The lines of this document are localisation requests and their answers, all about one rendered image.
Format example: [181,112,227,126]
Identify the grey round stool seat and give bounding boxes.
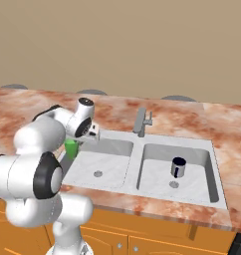
[160,95,197,103]
[75,88,109,97]
[0,83,29,91]

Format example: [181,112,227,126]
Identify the green cup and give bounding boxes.
[64,138,80,160]

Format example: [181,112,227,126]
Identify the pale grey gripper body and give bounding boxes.
[78,132,101,144]

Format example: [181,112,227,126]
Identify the dark blue metal mug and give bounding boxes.
[170,156,188,179]

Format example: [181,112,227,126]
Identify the grey sink tap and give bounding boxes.
[132,107,154,138]

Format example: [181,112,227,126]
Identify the white double basin sink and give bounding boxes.
[60,128,228,211]

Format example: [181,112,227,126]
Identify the black appliance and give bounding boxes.
[227,232,241,255]

